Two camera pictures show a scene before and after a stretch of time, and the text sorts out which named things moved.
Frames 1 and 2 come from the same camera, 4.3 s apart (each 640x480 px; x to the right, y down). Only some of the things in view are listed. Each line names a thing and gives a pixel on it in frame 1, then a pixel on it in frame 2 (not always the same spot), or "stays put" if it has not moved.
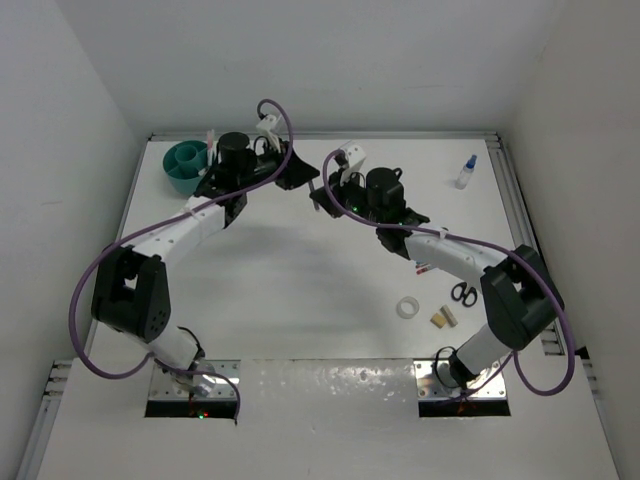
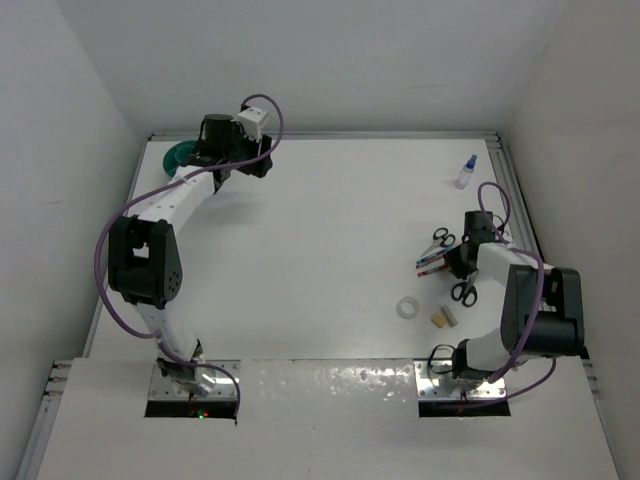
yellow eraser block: (438, 320) stays put
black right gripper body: (351, 196) to (459, 268)
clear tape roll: (414, 303) stays put
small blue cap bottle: (463, 177) stays put
